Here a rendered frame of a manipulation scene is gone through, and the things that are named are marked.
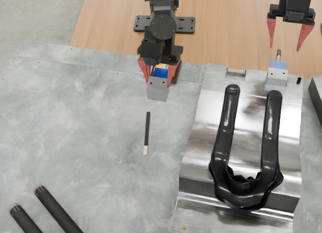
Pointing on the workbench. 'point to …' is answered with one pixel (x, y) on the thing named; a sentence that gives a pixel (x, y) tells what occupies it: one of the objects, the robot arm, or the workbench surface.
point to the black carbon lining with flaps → (224, 171)
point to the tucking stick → (146, 133)
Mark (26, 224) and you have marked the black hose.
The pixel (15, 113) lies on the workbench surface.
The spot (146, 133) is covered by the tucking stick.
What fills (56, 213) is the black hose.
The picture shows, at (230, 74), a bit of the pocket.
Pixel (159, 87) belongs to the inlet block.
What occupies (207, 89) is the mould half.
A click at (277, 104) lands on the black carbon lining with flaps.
